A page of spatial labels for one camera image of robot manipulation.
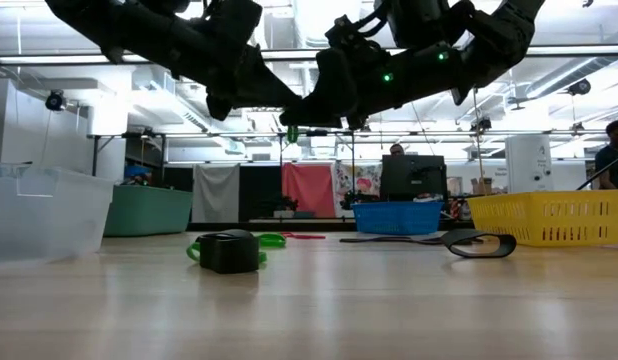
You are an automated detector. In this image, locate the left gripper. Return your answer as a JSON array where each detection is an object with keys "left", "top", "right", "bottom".
[{"left": 203, "top": 43, "right": 304, "bottom": 122}]

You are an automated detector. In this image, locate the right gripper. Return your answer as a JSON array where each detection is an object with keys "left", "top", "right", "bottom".
[{"left": 278, "top": 46, "right": 391, "bottom": 130}]

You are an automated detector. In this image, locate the green rubber band bunch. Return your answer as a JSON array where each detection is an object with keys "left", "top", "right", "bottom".
[{"left": 185, "top": 232, "right": 288, "bottom": 265}]

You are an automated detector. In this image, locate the black handle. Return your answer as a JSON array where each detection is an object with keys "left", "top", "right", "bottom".
[{"left": 207, "top": 228, "right": 256, "bottom": 240}]

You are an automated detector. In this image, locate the small black block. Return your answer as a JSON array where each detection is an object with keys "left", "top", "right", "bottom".
[{"left": 441, "top": 228, "right": 518, "bottom": 260}]

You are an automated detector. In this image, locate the clear plastic container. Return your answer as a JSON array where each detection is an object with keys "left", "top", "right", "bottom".
[{"left": 0, "top": 162, "right": 115, "bottom": 265}]

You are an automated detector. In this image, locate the red rubber band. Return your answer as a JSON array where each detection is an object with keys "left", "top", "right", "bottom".
[{"left": 281, "top": 230, "right": 327, "bottom": 241}]

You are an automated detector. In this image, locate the pink hanging cloth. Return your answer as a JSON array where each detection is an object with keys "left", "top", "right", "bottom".
[{"left": 281, "top": 162, "right": 336, "bottom": 219}]

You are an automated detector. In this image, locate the floral hanging cloth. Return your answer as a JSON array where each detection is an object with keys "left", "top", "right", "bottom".
[{"left": 332, "top": 163, "right": 384, "bottom": 207}]

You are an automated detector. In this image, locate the grey hanging cloth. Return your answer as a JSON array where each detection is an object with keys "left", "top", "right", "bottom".
[{"left": 191, "top": 163, "right": 241, "bottom": 224}]

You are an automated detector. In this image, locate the blue plastic basket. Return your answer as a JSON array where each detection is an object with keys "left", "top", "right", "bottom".
[{"left": 351, "top": 199, "right": 445, "bottom": 237}]

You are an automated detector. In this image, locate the blue storage bin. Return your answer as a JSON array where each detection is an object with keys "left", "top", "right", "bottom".
[{"left": 122, "top": 164, "right": 154, "bottom": 187}]

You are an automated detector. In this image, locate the teal plastic basket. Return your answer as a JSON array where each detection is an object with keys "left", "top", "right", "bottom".
[{"left": 104, "top": 184, "right": 194, "bottom": 238}]

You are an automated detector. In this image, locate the cardboard box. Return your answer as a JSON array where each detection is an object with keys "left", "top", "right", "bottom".
[{"left": 469, "top": 177, "right": 494, "bottom": 196}]

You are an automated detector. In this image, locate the white cylindrical appliance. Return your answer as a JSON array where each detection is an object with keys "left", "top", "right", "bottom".
[{"left": 504, "top": 133, "right": 554, "bottom": 194}]

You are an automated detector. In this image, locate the yellow plastic basket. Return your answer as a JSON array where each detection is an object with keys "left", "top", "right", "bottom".
[{"left": 466, "top": 189, "right": 618, "bottom": 247}]

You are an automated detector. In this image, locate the silver ventilation duct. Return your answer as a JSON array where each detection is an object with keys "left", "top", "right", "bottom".
[{"left": 291, "top": 0, "right": 364, "bottom": 146}]

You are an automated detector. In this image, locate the black distant workstation frame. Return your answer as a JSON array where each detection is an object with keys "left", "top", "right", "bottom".
[{"left": 86, "top": 128, "right": 618, "bottom": 176}]

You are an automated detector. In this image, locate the black aluminium table frame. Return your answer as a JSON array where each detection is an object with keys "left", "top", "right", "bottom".
[{"left": 186, "top": 218, "right": 470, "bottom": 234}]

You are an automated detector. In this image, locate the black slanted post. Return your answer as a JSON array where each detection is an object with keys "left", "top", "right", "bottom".
[{"left": 574, "top": 153, "right": 618, "bottom": 193}]

